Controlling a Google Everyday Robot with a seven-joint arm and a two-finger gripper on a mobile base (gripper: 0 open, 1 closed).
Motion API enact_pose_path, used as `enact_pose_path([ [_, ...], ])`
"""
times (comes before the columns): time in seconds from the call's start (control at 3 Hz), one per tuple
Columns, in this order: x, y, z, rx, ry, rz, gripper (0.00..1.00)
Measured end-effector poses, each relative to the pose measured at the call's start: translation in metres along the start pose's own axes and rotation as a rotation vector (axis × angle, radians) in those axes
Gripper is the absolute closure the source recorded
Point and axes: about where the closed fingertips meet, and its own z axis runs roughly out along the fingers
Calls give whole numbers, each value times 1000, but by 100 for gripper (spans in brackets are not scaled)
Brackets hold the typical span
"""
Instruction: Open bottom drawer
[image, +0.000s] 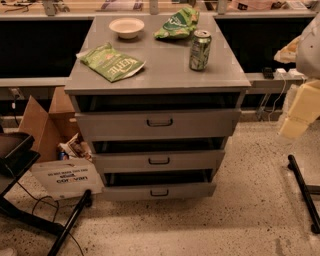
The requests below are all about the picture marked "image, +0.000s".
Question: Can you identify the grey bottom drawer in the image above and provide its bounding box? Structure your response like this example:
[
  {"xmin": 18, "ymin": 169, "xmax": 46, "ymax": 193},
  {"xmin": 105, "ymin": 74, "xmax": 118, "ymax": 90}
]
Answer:
[{"xmin": 102, "ymin": 170, "xmax": 216, "ymax": 201}]

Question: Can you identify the black stand left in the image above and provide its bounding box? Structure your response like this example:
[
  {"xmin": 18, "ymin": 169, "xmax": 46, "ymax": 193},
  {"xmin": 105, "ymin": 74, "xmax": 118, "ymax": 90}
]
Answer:
[{"xmin": 0, "ymin": 125, "xmax": 94, "ymax": 256}]

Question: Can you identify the black floor cable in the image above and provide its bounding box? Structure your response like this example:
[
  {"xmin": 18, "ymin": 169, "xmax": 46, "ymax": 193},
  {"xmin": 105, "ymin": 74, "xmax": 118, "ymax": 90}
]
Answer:
[{"xmin": 13, "ymin": 179, "xmax": 86, "ymax": 256}]

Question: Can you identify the black adapter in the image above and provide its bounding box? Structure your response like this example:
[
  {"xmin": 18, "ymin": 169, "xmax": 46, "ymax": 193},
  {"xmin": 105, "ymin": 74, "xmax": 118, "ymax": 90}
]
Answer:
[{"xmin": 262, "ymin": 67, "xmax": 274, "ymax": 79}]

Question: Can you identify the grey drawer cabinet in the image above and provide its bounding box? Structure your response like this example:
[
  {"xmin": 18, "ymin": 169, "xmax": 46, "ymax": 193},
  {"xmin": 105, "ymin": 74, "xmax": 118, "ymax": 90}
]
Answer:
[{"xmin": 64, "ymin": 13, "xmax": 252, "ymax": 188}]

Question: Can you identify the grey top drawer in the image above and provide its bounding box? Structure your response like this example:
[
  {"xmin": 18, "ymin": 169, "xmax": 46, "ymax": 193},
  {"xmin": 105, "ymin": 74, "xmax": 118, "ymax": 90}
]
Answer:
[{"xmin": 75, "ymin": 109, "xmax": 240, "ymax": 142}]

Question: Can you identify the grey middle drawer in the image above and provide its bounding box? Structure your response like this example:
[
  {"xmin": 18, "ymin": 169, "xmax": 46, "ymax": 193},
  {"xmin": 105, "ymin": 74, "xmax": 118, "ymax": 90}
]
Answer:
[{"xmin": 93, "ymin": 150, "xmax": 225, "ymax": 174}]

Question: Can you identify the brown cardboard box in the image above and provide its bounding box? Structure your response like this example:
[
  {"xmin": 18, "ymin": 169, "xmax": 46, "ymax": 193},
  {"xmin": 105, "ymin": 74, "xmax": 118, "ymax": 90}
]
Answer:
[{"xmin": 19, "ymin": 87, "xmax": 104, "ymax": 200}]

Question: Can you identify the green soda can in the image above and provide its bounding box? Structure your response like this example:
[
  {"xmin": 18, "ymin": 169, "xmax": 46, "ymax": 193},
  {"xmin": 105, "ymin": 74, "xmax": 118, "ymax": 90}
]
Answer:
[{"xmin": 189, "ymin": 30, "xmax": 212, "ymax": 71}]

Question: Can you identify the green crumpled chip bag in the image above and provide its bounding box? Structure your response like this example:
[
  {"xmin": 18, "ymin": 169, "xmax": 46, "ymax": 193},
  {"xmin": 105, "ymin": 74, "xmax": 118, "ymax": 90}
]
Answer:
[{"xmin": 153, "ymin": 7, "xmax": 200, "ymax": 39}]

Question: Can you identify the white power strip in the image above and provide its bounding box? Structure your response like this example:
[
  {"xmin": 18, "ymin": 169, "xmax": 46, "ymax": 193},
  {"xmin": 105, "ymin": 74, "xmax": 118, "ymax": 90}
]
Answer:
[{"xmin": 274, "ymin": 68, "xmax": 304, "ymax": 79}]

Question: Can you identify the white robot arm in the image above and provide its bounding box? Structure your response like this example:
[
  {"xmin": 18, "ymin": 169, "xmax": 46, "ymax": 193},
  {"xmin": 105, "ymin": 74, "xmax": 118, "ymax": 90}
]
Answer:
[{"xmin": 274, "ymin": 13, "xmax": 320, "ymax": 139}]

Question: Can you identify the white cable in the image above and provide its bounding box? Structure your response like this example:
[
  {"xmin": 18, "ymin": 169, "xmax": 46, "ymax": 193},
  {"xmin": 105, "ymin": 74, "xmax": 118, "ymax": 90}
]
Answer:
[{"xmin": 267, "ymin": 73, "xmax": 288, "ymax": 122}]

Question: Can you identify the green chip bag flat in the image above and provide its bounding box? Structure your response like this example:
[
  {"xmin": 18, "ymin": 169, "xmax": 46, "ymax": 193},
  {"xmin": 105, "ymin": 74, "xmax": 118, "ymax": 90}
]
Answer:
[{"xmin": 77, "ymin": 42, "xmax": 145, "ymax": 83}]

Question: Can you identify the white bowl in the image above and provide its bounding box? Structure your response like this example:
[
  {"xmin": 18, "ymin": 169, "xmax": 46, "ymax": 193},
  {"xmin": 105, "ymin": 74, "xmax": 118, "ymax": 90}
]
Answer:
[{"xmin": 109, "ymin": 18, "xmax": 144, "ymax": 40}]

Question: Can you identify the grey drawer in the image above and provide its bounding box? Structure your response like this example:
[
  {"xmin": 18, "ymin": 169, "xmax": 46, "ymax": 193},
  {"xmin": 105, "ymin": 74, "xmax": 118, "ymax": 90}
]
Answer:
[
  {"xmin": 102, "ymin": 170, "xmax": 216, "ymax": 201},
  {"xmin": 93, "ymin": 150, "xmax": 225, "ymax": 174},
  {"xmin": 75, "ymin": 109, "xmax": 240, "ymax": 142}
]

